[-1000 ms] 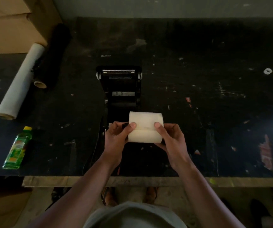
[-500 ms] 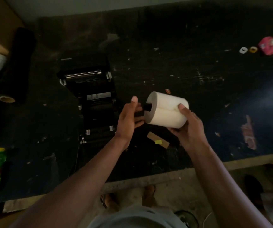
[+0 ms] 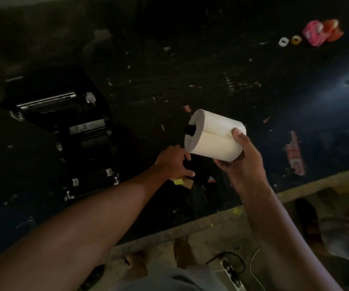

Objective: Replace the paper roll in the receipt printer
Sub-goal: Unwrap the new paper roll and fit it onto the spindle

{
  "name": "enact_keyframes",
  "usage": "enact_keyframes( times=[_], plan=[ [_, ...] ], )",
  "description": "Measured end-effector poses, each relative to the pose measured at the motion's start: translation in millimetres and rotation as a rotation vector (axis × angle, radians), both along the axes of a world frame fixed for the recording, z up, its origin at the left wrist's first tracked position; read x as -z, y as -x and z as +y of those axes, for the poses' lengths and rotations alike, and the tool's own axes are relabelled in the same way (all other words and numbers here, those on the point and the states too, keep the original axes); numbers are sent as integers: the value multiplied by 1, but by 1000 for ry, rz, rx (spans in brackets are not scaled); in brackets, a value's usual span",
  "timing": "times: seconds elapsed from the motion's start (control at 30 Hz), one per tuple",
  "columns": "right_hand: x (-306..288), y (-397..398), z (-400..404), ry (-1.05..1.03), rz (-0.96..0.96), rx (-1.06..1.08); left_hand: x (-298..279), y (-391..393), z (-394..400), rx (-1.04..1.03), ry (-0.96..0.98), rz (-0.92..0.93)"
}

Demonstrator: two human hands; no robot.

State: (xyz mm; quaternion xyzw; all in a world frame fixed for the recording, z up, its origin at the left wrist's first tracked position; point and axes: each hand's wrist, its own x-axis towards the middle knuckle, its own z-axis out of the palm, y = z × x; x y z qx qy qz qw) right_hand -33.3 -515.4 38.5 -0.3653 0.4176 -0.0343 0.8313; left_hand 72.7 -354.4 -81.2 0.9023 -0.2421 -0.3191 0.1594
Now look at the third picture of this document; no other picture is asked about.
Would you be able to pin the person's right hand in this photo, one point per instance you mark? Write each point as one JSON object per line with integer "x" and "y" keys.
{"x": 247, "y": 166}

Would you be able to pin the person's left hand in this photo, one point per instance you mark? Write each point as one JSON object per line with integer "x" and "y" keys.
{"x": 171, "y": 163}

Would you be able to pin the yellow sticker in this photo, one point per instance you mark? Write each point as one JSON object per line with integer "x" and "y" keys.
{"x": 179, "y": 181}

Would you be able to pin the brown cardboard core tube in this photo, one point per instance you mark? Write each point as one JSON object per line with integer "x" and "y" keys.
{"x": 188, "y": 183}

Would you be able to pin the white label paper roll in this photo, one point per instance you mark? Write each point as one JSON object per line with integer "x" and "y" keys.
{"x": 217, "y": 139}

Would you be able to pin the black printer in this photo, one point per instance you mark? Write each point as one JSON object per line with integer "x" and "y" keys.
{"x": 56, "y": 118}

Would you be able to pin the person's left forearm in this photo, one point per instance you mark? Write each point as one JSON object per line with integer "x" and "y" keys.
{"x": 71, "y": 233}

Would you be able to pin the person's right forearm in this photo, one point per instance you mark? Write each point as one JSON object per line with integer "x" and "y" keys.
{"x": 283, "y": 239}

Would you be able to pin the person's right foot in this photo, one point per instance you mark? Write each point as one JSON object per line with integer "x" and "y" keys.
{"x": 185, "y": 254}

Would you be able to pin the person's foot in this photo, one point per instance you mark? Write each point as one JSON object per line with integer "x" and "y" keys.
{"x": 136, "y": 266}
{"x": 185, "y": 254}

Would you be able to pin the person's left foot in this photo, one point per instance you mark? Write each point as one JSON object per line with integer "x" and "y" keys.
{"x": 136, "y": 266}

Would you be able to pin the person's grey shorts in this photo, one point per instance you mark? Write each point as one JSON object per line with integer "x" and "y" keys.
{"x": 168, "y": 281}

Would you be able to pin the red printed paper scrap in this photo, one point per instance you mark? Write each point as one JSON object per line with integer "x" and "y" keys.
{"x": 295, "y": 160}

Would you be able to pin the white power strip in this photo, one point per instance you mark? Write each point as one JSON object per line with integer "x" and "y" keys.
{"x": 232, "y": 275}

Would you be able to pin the black object under table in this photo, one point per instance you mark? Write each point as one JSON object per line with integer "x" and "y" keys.
{"x": 91, "y": 278}

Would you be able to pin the pink tape dispenser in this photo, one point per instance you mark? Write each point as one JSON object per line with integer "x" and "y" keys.
{"x": 314, "y": 33}

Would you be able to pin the orange tape dispenser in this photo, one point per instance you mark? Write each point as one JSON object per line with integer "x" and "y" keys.
{"x": 334, "y": 28}

